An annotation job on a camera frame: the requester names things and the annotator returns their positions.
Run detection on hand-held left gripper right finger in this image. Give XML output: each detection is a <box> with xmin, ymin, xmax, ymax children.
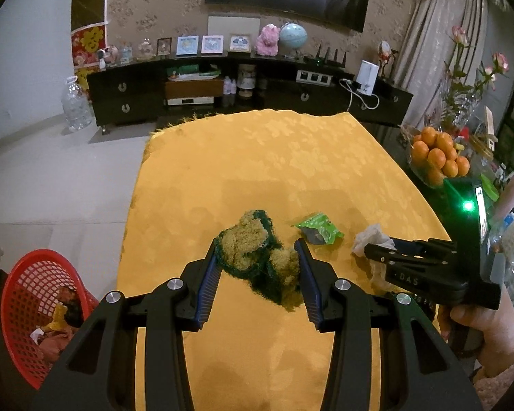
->
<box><xmin>293</xmin><ymin>240</ymin><xmax>485</xmax><ymax>411</ymax></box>

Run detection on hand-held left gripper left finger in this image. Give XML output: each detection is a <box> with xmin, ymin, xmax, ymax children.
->
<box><xmin>32</xmin><ymin>240</ymin><xmax>223</xmax><ymax>411</ymax></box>

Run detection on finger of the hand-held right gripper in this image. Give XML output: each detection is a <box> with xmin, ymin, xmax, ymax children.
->
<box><xmin>388</xmin><ymin>235</ymin><xmax>458</xmax><ymax>254</ymax></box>
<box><xmin>363</xmin><ymin>243</ymin><xmax>455</xmax><ymax>271</ymax></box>

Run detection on sponge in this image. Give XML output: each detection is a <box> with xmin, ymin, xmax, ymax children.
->
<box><xmin>214</xmin><ymin>209</ymin><xmax>303</xmax><ymax>314</ymax></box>

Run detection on red plastic basket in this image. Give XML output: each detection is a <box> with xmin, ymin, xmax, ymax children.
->
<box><xmin>1</xmin><ymin>249</ymin><xmax>100</xmax><ymax>390</ymax></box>

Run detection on person's right hand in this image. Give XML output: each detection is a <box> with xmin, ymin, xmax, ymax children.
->
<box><xmin>437</xmin><ymin>295</ymin><xmax>514</xmax><ymax>377</ymax></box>

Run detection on green snack wrapper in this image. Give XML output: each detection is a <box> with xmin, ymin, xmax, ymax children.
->
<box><xmin>292</xmin><ymin>213</ymin><xmax>344</xmax><ymax>246</ymax></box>

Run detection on green packet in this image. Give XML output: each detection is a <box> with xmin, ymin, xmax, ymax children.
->
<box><xmin>482</xmin><ymin>175</ymin><xmax>500</xmax><ymax>200</ymax></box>

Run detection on pile of oranges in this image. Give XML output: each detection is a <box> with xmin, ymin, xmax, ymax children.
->
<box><xmin>411</xmin><ymin>126</ymin><xmax>472</xmax><ymax>187</ymax></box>

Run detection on glass fruit bowl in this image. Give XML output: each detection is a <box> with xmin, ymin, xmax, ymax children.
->
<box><xmin>400</xmin><ymin>123</ymin><xmax>476</xmax><ymax>189</ymax></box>

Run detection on yellow tablecloth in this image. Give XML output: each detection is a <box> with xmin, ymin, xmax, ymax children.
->
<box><xmin>117</xmin><ymin>109</ymin><xmax>452</xmax><ymax>411</ymax></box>

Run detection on dark crumpled wrapper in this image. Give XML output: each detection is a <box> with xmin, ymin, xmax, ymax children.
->
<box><xmin>58</xmin><ymin>287</ymin><xmax>87</xmax><ymax>327</ymax></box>

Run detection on glass vase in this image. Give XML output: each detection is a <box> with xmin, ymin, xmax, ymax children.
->
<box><xmin>443</xmin><ymin>81</ymin><xmax>482</xmax><ymax>131</ymax></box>

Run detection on white standing device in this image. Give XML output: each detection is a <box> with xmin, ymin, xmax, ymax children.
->
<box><xmin>356</xmin><ymin>61</ymin><xmax>380</xmax><ymax>95</ymax></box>

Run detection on white set-top box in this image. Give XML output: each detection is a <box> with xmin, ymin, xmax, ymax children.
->
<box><xmin>166</xmin><ymin>96</ymin><xmax>215</xmax><ymax>107</ymax></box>

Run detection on white red figurine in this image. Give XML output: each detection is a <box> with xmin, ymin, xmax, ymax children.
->
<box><xmin>377</xmin><ymin>40</ymin><xmax>397</xmax><ymax>80</ymax></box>

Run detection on white power strip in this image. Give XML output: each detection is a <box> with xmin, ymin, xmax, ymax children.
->
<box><xmin>295</xmin><ymin>70</ymin><xmax>335</xmax><ymax>84</ymax></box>

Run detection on brown box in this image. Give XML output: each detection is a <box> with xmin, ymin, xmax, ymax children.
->
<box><xmin>165</xmin><ymin>79</ymin><xmax>224</xmax><ymax>99</ymax></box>

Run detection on pink artificial rose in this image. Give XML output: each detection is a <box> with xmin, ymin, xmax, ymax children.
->
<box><xmin>451</xmin><ymin>26</ymin><xmax>472</xmax><ymax>48</ymax></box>
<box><xmin>490</xmin><ymin>52</ymin><xmax>510</xmax><ymax>78</ymax></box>

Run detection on black wifi router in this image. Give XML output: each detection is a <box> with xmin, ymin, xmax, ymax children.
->
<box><xmin>304</xmin><ymin>47</ymin><xmax>347</xmax><ymax>67</ymax></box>

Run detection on tall printed jar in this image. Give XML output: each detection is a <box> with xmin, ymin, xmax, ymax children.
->
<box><xmin>237</xmin><ymin>64</ymin><xmax>258</xmax><ymax>97</ymax></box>

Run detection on black television cabinet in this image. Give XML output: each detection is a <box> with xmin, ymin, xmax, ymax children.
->
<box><xmin>87</xmin><ymin>51</ymin><xmax>414</xmax><ymax>129</ymax></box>

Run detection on green flat box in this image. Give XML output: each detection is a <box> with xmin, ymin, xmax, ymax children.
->
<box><xmin>167</xmin><ymin>64</ymin><xmax>221</xmax><ymax>81</ymax></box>

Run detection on beige curtain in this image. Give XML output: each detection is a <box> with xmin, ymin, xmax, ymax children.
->
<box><xmin>394</xmin><ymin>0</ymin><xmax>498</xmax><ymax>108</ymax></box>

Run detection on clear water jug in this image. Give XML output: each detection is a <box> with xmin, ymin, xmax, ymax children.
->
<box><xmin>61</xmin><ymin>76</ymin><xmax>94</xmax><ymax>133</ymax></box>

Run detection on light blue globe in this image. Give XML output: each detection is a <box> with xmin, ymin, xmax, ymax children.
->
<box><xmin>279</xmin><ymin>22</ymin><xmax>308</xmax><ymax>58</ymax></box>

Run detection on pink plush toy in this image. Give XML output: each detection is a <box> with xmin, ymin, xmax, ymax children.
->
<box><xmin>256</xmin><ymin>23</ymin><xmax>281</xmax><ymax>56</ymax></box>

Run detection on white cable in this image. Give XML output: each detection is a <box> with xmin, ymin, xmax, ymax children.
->
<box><xmin>340</xmin><ymin>79</ymin><xmax>380</xmax><ymax>112</ymax></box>

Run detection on blue picture frame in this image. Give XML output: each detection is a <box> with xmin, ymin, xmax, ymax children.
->
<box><xmin>175</xmin><ymin>35</ymin><xmax>200</xmax><ymax>56</ymax></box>

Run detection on pink picture frame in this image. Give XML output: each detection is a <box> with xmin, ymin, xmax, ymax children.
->
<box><xmin>201</xmin><ymin>34</ymin><xmax>223</xmax><ymax>55</ymax></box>

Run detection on white-blue picture frame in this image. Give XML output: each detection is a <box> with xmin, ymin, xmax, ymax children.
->
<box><xmin>229</xmin><ymin>33</ymin><xmax>253</xmax><ymax>54</ymax></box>

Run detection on white wall panel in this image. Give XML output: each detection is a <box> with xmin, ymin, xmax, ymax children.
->
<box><xmin>208</xmin><ymin>16</ymin><xmax>262</xmax><ymax>40</ymax></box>

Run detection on red festive wall poster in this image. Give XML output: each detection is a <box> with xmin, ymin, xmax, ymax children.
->
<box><xmin>71</xmin><ymin>21</ymin><xmax>108</xmax><ymax>90</ymax></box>

